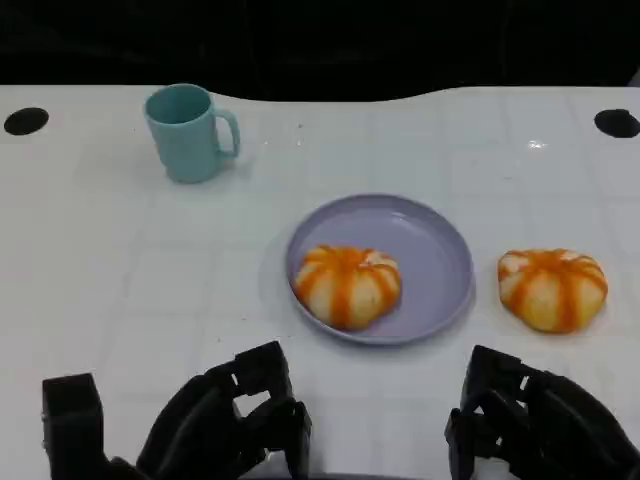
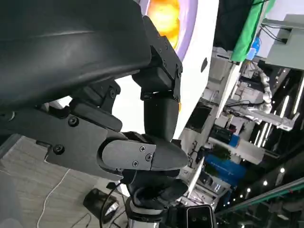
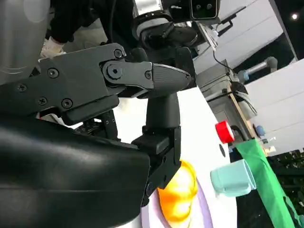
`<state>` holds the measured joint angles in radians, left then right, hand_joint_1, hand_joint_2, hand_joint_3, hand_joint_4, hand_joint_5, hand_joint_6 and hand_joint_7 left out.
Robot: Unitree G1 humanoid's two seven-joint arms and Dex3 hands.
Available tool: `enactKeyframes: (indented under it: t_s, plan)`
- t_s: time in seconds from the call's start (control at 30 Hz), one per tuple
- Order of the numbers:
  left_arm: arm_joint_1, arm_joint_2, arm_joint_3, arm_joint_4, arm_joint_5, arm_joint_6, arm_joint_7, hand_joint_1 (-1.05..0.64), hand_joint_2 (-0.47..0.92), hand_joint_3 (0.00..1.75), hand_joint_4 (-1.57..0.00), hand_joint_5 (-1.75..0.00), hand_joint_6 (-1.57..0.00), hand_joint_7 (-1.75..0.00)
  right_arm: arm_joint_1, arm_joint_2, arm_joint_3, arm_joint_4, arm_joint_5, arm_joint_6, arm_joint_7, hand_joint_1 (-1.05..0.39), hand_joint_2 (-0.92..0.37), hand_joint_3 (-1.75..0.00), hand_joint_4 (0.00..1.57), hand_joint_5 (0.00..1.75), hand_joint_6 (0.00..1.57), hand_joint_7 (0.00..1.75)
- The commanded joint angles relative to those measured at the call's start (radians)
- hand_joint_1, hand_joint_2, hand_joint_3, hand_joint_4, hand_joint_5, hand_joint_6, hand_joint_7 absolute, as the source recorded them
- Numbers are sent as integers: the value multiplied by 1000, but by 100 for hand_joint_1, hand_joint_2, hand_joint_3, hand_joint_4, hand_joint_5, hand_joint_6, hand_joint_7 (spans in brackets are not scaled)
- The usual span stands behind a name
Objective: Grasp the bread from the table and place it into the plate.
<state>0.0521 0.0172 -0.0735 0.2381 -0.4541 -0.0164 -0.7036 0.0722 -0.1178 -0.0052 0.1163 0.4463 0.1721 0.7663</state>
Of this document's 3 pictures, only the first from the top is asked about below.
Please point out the lilac plate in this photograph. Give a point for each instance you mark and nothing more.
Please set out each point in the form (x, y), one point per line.
(425, 250)

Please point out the orange white toy bread roll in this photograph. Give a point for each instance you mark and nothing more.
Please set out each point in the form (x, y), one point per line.
(552, 290)
(347, 287)

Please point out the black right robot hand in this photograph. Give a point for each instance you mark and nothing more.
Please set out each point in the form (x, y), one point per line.
(550, 420)

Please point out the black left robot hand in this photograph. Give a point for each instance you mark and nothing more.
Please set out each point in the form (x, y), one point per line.
(200, 430)

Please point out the pale green mug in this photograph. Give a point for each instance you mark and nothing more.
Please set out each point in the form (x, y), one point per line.
(185, 135)

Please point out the black table grommet hole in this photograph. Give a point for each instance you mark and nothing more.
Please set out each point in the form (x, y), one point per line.
(616, 123)
(26, 120)

